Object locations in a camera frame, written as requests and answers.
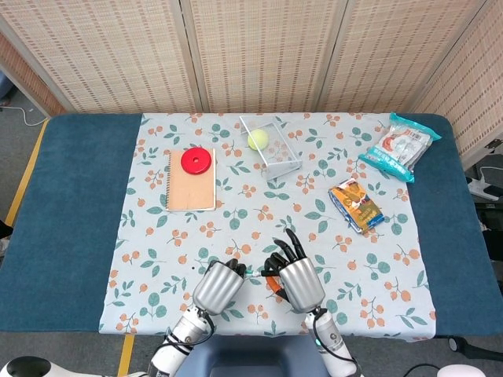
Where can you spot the white power strip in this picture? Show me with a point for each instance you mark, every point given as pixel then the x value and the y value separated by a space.
pixel 481 188

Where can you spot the red plastic disc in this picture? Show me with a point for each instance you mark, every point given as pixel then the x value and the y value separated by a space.
pixel 204 165

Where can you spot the right white robot shoulder housing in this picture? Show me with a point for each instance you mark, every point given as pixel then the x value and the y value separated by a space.
pixel 457 371

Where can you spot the bamboo folding screen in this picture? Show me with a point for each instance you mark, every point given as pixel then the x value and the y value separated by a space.
pixel 255 55

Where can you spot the yellow blue snack packet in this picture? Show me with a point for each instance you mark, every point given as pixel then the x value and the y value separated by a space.
pixel 357 206

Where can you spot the black table knob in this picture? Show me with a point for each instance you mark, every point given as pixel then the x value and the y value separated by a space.
pixel 457 345

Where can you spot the floral print tablecloth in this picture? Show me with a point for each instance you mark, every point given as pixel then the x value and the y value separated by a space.
pixel 275 204

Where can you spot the teal white snack bag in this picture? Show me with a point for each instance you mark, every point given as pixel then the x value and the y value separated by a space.
pixel 401 147

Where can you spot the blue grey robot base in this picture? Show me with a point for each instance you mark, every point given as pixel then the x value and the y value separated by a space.
pixel 247 357

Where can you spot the white green marker pen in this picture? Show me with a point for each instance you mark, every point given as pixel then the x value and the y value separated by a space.
pixel 253 274

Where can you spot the yellow tennis ball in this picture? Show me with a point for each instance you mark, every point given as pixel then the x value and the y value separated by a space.
pixel 258 139

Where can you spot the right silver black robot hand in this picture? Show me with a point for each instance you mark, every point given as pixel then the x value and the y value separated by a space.
pixel 300 282

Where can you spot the dark blue table cover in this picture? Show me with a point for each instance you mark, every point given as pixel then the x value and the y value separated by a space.
pixel 70 188

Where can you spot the left white robot shoulder housing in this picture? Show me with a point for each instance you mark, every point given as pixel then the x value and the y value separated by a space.
pixel 25 367

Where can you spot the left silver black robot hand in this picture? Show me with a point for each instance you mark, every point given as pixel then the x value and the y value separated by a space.
pixel 218 286

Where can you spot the brown spiral notebook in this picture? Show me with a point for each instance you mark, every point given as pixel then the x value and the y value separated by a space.
pixel 188 192

